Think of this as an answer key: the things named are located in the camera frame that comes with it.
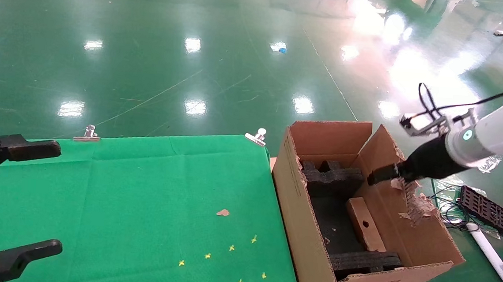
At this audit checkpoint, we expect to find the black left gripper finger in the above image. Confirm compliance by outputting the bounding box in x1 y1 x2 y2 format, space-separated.
0 236 64 282
0 132 63 194

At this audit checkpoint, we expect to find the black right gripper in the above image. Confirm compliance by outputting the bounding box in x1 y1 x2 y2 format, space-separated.
367 131 471 193

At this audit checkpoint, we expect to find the brown wooden block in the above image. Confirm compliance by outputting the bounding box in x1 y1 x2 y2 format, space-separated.
343 196 390 253

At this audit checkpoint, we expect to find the large open cardboard carton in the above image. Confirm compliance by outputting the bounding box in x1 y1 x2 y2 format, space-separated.
264 115 475 282

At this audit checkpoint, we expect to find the flat clear plastic bag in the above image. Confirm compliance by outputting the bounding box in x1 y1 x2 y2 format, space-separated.
431 173 466 192

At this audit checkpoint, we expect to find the silver binder clip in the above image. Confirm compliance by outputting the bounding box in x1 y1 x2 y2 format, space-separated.
73 124 102 143
244 126 268 147

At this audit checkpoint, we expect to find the black foam base pad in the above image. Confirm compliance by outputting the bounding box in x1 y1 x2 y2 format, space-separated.
305 194 370 256

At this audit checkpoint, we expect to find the crumpled clear plastic bag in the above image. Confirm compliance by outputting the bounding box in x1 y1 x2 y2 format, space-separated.
475 152 503 174

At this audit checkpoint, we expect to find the green cloth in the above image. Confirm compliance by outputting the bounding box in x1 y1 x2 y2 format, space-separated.
0 118 314 282

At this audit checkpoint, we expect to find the black plastic grid tray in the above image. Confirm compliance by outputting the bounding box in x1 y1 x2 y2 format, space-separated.
456 185 503 241

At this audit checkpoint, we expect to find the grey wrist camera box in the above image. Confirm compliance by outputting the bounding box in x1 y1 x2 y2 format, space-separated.
399 111 440 139

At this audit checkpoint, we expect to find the thin black wire coil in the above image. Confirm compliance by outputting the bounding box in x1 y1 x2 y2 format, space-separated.
425 184 474 231

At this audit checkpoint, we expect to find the grey metal camera bracket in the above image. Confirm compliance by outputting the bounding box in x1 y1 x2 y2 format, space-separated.
429 105 478 139

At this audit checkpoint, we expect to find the thick black braided cable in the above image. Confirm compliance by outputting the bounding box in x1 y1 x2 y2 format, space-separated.
415 75 503 126

